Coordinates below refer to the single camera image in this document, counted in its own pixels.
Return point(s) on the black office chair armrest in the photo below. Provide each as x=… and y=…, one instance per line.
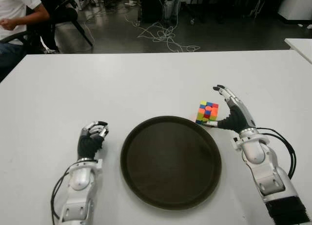
x=14, y=37

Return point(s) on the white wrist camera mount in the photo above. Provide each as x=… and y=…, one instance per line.
x=236, y=143
x=99, y=165

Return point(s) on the white side table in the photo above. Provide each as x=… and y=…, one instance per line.
x=301, y=47

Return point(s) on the tall black cabinet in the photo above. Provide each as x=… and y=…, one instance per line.
x=151, y=5

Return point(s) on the dark brown round plate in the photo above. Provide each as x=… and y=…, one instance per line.
x=170, y=164

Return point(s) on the multicolour Rubik's cube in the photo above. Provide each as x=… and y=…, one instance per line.
x=207, y=111

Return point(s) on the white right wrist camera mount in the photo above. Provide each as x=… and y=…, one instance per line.
x=236, y=143

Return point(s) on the white pedestal cabinet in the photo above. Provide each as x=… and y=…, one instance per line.
x=297, y=5

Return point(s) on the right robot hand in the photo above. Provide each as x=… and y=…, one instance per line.
x=237, y=118

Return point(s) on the black chair with slanted legs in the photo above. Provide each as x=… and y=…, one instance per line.
x=65, y=15

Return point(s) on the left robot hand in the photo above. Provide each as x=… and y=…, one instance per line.
x=89, y=147

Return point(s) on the seated person white shirt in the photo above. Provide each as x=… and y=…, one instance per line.
x=14, y=10

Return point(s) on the black trousered leg white shoe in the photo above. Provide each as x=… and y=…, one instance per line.
x=46, y=32

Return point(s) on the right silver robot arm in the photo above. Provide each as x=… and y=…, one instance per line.
x=253, y=152

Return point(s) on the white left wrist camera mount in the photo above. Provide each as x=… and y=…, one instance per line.
x=99, y=165

